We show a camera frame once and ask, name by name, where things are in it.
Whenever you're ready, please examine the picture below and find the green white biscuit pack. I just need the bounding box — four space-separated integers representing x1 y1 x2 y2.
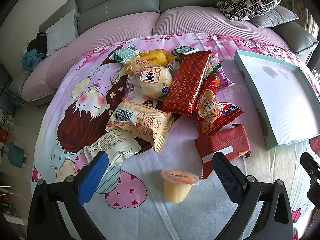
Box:
171 46 200 56

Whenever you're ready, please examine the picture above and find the light grey cushion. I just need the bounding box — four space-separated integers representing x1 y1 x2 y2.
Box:
46 10 76 56

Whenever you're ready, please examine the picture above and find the red cartoon snack bag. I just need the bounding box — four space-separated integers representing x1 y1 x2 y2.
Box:
194 74 243 135

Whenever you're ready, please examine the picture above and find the yellow jelly cup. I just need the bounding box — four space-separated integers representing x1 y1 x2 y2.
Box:
161 168 200 203

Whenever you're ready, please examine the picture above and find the dark clothes pile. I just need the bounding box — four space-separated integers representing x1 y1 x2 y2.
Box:
26 32 47 55

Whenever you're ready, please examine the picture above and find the black white patterned pillow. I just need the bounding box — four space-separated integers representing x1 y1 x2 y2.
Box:
216 0 282 21

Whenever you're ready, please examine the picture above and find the pink cake package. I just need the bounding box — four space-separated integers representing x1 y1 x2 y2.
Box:
208 53 234 90

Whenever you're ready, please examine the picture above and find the yellow snack bag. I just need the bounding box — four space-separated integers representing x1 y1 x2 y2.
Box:
124 49 177 75

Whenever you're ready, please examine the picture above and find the beige barcode bread pack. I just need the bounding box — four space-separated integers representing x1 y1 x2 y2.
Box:
106 99 174 153

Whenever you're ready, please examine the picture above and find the white small sachet packet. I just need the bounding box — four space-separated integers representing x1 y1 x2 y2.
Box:
84 127 142 167

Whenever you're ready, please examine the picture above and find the teal cloth on sofa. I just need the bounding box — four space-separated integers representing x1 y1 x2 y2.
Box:
21 49 46 72

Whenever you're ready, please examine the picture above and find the clear white bun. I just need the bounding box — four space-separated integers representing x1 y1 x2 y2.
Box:
124 59 174 102

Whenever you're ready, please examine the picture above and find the red gold long wafer pack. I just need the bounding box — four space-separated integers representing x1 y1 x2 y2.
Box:
161 50 212 116

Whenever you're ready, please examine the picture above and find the green sofa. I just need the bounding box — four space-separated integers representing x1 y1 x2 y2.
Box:
10 0 318 103

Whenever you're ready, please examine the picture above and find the grey pillow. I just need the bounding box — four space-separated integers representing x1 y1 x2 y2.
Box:
250 5 299 28

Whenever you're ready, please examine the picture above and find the small green biscuit pack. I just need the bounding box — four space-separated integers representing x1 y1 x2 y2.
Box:
114 46 140 64

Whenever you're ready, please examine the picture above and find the teal stool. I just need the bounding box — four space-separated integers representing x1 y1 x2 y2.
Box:
8 142 28 168

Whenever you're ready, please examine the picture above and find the dark red packet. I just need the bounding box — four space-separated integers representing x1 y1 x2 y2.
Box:
195 124 251 179

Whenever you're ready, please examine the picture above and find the teal shallow box tray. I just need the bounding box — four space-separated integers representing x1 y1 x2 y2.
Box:
234 50 319 150

